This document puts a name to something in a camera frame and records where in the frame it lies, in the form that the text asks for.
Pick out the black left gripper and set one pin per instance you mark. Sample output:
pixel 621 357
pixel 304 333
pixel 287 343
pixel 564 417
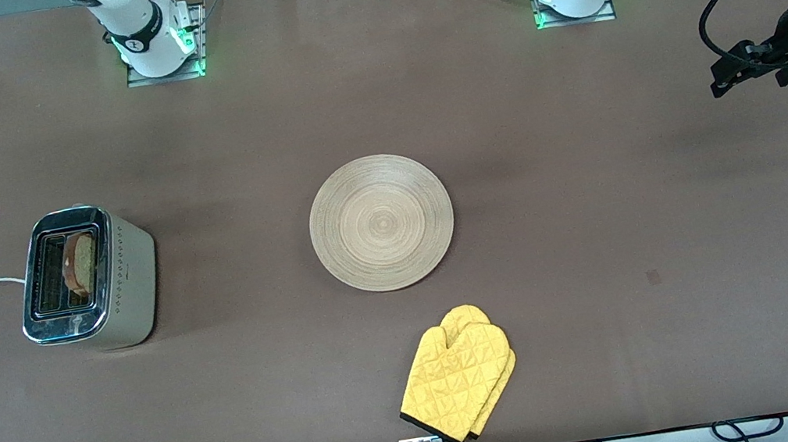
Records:
pixel 785 36

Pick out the brown bread slice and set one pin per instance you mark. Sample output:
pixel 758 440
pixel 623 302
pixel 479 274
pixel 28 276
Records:
pixel 80 263

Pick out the round wooden plate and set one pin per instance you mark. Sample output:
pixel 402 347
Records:
pixel 382 223

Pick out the silver two-slot toaster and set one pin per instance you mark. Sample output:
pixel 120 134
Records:
pixel 128 287

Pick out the small brown tape square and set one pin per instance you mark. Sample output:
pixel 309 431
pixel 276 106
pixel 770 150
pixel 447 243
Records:
pixel 653 277

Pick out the yellow quilted oven mitt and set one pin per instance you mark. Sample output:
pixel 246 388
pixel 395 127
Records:
pixel 455 381
pixel 466 314

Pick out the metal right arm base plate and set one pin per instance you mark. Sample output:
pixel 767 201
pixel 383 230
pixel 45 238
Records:
pixel 201 38

